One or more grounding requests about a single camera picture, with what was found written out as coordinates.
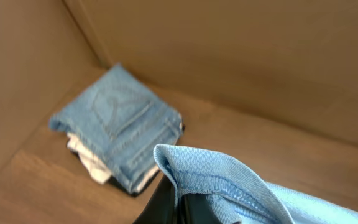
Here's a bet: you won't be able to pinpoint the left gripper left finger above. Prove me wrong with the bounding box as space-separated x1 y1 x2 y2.
134 176 177 224

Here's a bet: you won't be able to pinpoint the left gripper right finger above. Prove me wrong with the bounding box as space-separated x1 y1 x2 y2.
180 194 222 224

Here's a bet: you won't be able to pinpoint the light blue printed t-shirt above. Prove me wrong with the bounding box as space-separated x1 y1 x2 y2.
154 144 358 224

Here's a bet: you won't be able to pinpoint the folded black garment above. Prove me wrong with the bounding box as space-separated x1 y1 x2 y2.
68 123 186 198

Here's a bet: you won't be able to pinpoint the folded white garment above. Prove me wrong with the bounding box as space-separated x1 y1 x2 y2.
67 133 160 197

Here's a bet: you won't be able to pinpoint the folded blue denim jeans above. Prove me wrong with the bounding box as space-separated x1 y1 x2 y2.
49 65 183 193

